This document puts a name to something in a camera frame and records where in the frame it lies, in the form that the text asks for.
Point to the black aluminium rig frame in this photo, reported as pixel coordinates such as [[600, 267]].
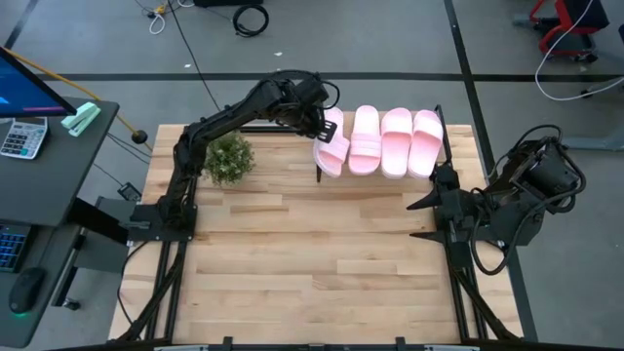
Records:
[[273, 129]]

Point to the mint green stapler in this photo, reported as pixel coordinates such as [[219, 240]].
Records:
[[80, 118]]

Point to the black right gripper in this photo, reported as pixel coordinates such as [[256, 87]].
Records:
[[458, 219]]

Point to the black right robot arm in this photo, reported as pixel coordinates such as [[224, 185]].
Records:
[[531, 195]]

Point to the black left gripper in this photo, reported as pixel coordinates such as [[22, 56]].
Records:
[[309, 107]]

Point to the wooden shelf with black frame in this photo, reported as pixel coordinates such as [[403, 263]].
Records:
[[441, 131]]

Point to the green artificial plant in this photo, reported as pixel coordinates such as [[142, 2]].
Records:
[[229, 160]]

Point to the computer monitor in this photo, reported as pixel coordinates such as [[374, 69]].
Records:
[[24, 92]]

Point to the backlit black keyboard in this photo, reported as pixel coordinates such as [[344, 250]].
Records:
[[12, 246]]

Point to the black round pole base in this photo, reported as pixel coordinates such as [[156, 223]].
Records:
[[140, 136]]

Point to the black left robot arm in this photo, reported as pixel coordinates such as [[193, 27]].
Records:
[[185, 161]]

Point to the black power adapter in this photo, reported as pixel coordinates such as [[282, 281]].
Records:
[[129, 192]]

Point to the pink foam slide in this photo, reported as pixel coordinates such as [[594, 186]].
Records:
[[364, 146], [332, 156], [396, 146], [425, 146]]

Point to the black office desk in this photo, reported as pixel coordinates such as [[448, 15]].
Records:
[[49, 185]]

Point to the black computer mouse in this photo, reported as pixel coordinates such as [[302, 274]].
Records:
[[25, 290]]

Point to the red and black chair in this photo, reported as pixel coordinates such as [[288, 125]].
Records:
[[565, 19]]

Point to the yellow slanted pole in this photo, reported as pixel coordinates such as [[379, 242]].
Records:
[[73, 85]]

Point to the grey calculator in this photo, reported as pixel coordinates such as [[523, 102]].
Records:
[[22, 137]]

